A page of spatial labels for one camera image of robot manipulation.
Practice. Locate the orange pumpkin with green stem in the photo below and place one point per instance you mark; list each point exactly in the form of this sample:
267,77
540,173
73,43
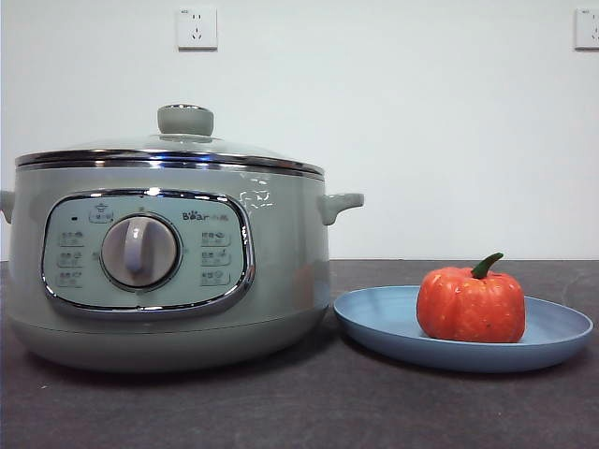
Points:
468,304

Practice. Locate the white wall socket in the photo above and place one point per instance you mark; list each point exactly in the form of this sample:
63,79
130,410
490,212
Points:
196,28
589,28

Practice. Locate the pale green electric steamer pot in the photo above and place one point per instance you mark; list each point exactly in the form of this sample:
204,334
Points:
281,280

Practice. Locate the blue round plate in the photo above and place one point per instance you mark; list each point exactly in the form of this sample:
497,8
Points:
374,322

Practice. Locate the glass lid with green knob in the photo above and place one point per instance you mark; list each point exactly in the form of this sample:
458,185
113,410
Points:
185,122

